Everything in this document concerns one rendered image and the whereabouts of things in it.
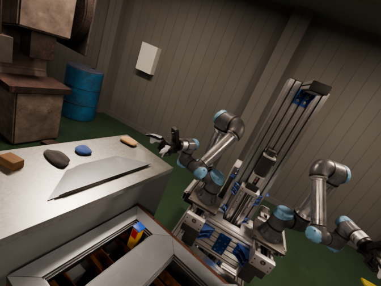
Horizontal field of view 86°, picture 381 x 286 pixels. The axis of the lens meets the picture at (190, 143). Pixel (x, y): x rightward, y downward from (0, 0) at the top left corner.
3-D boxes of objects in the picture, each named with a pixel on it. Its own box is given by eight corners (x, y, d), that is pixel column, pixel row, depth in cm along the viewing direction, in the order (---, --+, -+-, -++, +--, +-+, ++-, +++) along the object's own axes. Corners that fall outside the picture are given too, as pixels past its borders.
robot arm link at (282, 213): (264, 215, 144) (274, 201, 139) (280, 220, 147) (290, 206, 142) (271, 229, 133) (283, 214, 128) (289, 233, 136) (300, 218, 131)
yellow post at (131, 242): (130, 253, 131) (138, 232, 124) (125, 248, 133) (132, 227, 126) (136, 249, 135) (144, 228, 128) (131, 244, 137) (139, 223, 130)
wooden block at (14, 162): (24, 167, 113) (24, 159, 111) (12, 171, 107) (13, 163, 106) (9, 159, 114) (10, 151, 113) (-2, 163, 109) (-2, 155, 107)
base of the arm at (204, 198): (200, 189, 162) (205, 179, 159) (217, 198, 159) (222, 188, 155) (194, 198, 148) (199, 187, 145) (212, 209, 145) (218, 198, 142)
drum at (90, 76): (79, 107, 476) (88, 63, 440) (101, 120, 460) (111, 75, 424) (50, 109, 414) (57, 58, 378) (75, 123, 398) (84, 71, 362)
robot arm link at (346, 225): (341, 227, 115) (350, 215, 112) (356, 243, 105) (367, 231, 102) (330, 223, 114) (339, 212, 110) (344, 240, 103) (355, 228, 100)
